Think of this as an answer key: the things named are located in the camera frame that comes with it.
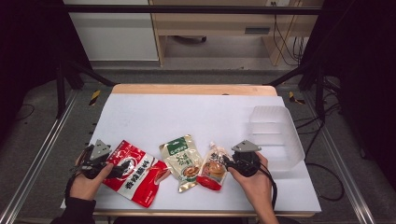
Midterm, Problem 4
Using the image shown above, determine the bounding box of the black frame stand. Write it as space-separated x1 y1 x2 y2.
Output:
266 60 327 123
55 59 118 119

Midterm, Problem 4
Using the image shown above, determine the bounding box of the translucent plastic container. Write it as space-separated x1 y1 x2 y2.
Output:
247 105 306 173

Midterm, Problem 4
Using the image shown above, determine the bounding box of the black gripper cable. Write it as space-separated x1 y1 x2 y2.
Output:
259 161 278 211

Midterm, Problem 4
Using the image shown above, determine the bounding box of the bundle of hanging black cables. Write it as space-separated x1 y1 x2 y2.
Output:
272 1 308 67

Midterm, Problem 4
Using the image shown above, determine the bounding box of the white cabinet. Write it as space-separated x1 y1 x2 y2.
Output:
63 0 160 62

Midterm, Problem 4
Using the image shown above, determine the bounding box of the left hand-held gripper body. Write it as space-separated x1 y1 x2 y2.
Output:
76 139 112 180

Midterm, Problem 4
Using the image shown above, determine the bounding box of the wooden table edge strip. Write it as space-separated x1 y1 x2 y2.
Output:
92 83 316 218

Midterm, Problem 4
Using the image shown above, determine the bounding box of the grey drawer handle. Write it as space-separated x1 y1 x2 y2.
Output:
244 26 272 35

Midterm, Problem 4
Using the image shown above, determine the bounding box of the green and beige sauce pouch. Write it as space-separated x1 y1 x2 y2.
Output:
159 133 205 193

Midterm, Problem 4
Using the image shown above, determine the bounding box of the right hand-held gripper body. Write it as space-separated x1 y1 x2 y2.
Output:
230 139 263 178

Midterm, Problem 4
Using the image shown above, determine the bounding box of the black curtain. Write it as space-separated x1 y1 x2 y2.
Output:
300 0 396 188
0 0 92 141

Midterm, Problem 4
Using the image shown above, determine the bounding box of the red and white seasoning packet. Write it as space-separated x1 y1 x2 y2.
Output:
102 139 171 209

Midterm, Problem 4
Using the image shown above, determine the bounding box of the person's right hand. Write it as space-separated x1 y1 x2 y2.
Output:
228 151 276 217

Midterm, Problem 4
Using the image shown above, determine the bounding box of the yellow and black tape strip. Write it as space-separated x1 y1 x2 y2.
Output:
287 91 306 105
88 89 102 107

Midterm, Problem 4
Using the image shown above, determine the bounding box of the person's left hand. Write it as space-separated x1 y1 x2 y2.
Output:
68 162 115 202

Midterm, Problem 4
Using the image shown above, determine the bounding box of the black frame crossbar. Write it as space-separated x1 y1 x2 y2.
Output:
62 4 323 16

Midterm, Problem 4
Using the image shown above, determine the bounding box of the white paper sheet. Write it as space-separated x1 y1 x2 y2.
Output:
60 92 322 215

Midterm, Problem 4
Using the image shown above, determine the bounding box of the aluminium rail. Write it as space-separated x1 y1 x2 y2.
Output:
303 90 377 224
0 89 80 224

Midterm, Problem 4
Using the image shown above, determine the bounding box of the black floor cable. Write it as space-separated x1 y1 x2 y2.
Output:
294 102 346 203

